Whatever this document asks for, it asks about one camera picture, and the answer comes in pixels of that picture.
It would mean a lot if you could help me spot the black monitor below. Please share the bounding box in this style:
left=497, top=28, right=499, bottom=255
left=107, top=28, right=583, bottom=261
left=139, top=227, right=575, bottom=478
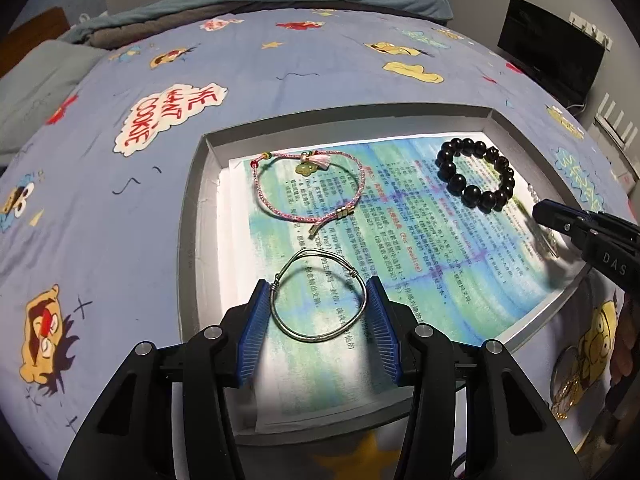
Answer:
left=497, top=0, right=606, bottom=106

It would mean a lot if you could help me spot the wooden headboard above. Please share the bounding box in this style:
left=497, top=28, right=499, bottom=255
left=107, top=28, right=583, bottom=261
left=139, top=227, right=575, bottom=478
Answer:
left=0, top=7, right=71, bottom=79

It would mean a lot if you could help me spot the grey shallow tray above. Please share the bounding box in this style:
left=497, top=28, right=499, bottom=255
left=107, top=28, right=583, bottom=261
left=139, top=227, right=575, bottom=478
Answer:
left=177, top=103, right=596, bottom=448

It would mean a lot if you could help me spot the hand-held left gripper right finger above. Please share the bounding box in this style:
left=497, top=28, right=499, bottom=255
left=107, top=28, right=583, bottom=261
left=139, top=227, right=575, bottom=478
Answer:
left=366, top=275, right=587, bottom=480

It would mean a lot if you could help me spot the pink braided bracelet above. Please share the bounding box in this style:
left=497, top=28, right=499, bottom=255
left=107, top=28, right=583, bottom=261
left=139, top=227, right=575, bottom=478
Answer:
left=251, top=150, right=368, bottom=238

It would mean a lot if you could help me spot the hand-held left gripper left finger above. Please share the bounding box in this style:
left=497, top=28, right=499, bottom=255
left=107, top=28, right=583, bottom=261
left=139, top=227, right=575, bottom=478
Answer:
left=57, top=279, right=274, bottom=480

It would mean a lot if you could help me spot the white router with antennas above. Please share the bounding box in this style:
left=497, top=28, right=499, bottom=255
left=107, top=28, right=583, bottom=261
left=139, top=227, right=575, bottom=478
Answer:
left=569, top=10, right=614, bottom=52
left=594, top=92, right=640, bottom=152

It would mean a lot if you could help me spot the black bead bracelet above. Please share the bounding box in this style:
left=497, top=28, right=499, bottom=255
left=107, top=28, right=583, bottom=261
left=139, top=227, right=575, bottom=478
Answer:
left=434, top=137, right=516, bottom=213

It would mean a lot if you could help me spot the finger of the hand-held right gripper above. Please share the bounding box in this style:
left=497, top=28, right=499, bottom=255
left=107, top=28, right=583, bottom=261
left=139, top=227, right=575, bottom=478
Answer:
left=531, top=199, right=601, bottom=247

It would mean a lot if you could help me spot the silver wire bangle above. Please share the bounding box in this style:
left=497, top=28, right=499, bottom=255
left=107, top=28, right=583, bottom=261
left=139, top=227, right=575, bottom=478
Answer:
left=268, top=247, right=370, bottom=344

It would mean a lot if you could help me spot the printed green paper sheet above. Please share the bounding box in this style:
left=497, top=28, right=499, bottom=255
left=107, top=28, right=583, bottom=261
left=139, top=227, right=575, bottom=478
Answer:
left=218, top=135, right=572, bottom=434

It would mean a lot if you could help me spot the clear bead bracelet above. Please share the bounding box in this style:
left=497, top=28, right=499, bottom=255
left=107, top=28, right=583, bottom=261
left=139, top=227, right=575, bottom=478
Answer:
left=525, top=182, right=562, bottom=259

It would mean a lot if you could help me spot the blue cartoon printed blanket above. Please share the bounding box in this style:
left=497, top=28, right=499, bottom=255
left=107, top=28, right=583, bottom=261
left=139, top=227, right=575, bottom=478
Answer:
left=0, top=0, right=640, bottom=480

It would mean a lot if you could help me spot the grey pillow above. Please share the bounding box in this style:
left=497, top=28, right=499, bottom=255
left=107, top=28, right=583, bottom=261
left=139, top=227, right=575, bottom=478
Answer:
left=0, top=40, right=109, bottom=154

